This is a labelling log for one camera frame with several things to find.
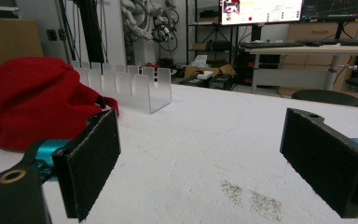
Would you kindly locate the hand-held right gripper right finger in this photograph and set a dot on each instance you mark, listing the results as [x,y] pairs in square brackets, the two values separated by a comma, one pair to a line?
[326,158]

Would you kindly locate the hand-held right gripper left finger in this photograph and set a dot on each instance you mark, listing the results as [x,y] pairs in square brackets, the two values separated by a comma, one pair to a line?
[88,165]

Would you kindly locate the black round stool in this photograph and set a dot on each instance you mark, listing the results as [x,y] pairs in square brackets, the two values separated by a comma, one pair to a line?
[327,98]

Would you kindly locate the red cloth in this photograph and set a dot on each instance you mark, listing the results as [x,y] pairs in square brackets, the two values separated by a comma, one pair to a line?
[34,102]

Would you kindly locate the clear acrylic slotted rack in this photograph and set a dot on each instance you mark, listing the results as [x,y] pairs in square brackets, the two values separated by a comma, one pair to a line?
[130,85]

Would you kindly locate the light wooden desk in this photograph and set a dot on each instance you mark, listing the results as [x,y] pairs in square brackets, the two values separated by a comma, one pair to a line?
[310,62]

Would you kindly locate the wooden drawer unit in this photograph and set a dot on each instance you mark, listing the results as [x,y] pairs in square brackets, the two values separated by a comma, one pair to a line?
[323,46]

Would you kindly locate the black keyboard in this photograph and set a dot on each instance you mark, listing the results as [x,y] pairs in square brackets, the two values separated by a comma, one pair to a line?
[301,43]

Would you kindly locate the black metal stand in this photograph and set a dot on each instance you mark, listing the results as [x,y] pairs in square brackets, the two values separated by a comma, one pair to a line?
[88,31]

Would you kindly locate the wooden cabinet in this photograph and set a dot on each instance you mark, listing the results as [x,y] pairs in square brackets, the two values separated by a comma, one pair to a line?
[7,46]

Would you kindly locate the brown cardboard box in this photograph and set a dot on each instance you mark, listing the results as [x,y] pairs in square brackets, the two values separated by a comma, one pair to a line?
[209,71]

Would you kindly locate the computer monitor with dark screen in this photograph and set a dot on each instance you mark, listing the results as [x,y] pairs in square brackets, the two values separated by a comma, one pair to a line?
[338,9]

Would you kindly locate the computer monitor with white screen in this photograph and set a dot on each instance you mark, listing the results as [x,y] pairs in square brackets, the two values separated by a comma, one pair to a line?
[260,11]

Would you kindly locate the black metal shelf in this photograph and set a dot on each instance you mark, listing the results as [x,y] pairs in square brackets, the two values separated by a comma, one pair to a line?
[203,32]

